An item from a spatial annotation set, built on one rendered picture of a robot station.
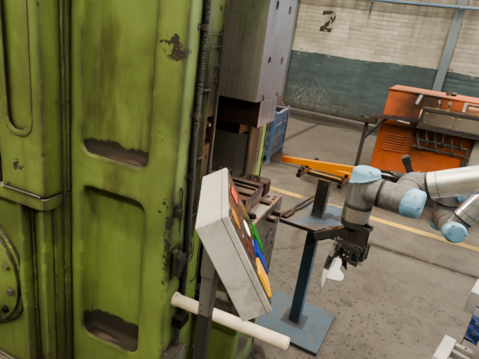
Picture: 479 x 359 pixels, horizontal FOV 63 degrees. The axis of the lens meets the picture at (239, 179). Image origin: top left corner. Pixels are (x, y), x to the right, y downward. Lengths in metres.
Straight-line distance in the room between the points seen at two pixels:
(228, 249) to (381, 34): 8.36
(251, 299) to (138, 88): 0.76
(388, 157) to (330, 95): 4.42
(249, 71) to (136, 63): 0.37
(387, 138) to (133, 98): 3.98
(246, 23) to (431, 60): 7.73
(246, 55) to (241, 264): 0.74
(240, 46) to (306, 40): 8.02
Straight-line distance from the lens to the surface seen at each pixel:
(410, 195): 1.06
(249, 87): 1.38
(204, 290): 1.16
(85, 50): 1.43
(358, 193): 1.08
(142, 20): 1.34
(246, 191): 1.59
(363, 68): 9.09
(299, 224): 2.03
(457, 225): 1.58
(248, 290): 0.96
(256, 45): 1.37
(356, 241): 1.14
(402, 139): 4.99
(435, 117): 4.80
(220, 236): 0.89
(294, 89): 9.47
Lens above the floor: 1.57
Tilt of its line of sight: 20 degrees down
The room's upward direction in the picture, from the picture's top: 8 degrees clockwise
